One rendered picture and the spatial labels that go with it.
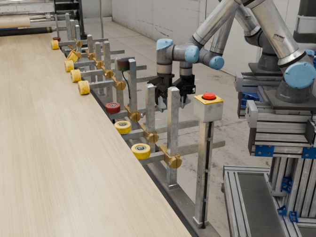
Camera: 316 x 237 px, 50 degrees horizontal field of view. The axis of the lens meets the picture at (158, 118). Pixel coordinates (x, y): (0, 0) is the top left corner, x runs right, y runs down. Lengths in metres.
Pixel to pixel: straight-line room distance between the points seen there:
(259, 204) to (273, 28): 1.24
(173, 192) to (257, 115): 0.53
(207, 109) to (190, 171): 1.88
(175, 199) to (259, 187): 1.09
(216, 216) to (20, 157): 1.49
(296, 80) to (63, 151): 1.00
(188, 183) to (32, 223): 1.82
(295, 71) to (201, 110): 0.51
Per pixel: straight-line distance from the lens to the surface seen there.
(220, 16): 1.59
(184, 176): 2.85
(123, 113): 1.88
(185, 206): 1.45
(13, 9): 3.94
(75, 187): 1.24
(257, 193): 2.41
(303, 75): 1.47
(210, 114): 1.08
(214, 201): 2.62
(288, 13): 4.54
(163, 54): 1.55
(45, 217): 1.14
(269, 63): 2.09
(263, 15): 1.44
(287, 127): 1.69
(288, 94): 1.64
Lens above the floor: 1.62
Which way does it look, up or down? 25 degrees down
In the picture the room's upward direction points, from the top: straight up
